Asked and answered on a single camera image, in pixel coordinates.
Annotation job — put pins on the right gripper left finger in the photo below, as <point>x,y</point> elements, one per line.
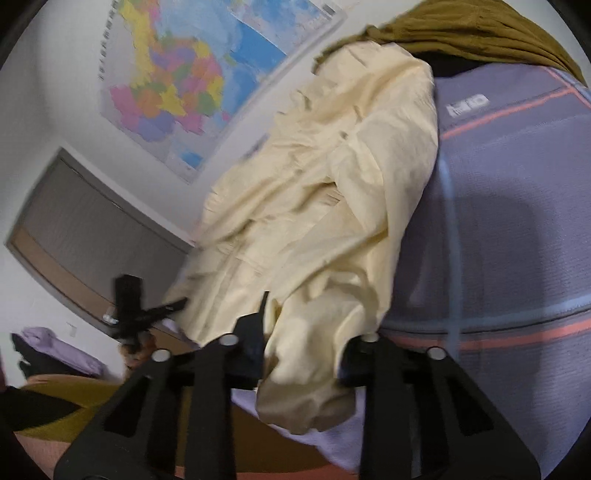
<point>173,410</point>

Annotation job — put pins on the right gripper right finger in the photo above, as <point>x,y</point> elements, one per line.
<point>425,418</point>

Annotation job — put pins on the cream yellow jacket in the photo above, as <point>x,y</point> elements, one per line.
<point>309,229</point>

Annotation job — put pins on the person's left hand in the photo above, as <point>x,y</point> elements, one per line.
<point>133,357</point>

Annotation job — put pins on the purple cloth on floor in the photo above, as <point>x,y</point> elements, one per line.
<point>44,354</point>

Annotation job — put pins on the grey wooden headboard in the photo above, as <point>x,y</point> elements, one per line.
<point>75,235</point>

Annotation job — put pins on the purple plaid bed sheet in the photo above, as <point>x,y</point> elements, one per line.
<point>495,268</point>

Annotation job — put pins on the white sheet label tag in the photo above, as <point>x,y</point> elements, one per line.
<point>467,106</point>

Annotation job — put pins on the black and mustard garment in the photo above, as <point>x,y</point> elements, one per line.
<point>481,31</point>

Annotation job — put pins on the colourful wall map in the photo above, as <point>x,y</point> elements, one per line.
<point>175,75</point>

